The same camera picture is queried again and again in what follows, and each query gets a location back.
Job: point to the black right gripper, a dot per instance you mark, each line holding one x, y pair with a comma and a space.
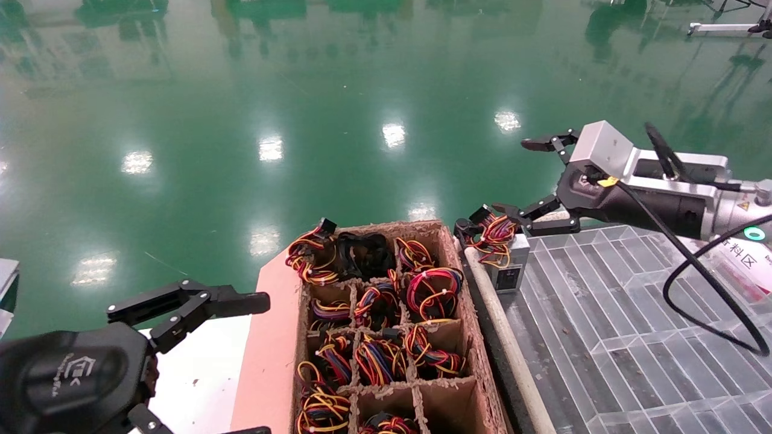
609, 202

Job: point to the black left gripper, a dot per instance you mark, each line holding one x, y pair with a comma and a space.
66, 380

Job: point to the pink board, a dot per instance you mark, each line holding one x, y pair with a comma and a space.
265, 361

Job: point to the black pipe connector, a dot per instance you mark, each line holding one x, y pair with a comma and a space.
461, 229

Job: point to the clear plastic divider tray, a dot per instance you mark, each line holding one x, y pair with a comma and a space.
603, 337

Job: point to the grey white panel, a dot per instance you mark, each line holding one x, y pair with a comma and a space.
6, 277

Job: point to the cardboard box with dividers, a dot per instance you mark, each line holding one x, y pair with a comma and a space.
482, 374

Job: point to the white sign with characters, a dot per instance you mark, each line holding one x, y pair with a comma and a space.
745, 265

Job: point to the white stand base beam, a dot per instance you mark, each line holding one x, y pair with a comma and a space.
718, 29

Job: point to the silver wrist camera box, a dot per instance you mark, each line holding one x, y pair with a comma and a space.
603, 147

